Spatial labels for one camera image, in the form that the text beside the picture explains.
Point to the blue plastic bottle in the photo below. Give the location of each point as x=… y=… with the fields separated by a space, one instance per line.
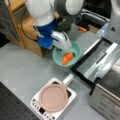
x=102 y=31

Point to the teal bowl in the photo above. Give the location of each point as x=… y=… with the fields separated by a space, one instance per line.
x=58 y=54

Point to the wooden shelf cabinet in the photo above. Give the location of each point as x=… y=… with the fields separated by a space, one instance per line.
x=18 y=25

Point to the pink frying pan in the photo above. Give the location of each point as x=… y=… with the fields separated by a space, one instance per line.
x=54 y=97

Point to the toaster oven glass door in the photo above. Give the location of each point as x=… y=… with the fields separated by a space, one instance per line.
x=94 y=60

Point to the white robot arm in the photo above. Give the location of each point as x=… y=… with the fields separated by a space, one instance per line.
x=43 y=13

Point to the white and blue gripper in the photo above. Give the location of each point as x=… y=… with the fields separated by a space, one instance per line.
x=49 y=37

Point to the white induction cooker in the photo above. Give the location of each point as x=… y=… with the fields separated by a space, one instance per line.
x=45 y=115

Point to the orange toy carrot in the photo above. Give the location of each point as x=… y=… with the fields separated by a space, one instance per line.
x=67 y=57

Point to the silver toaster oven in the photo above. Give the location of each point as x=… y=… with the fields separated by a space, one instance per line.
x=106 y=95

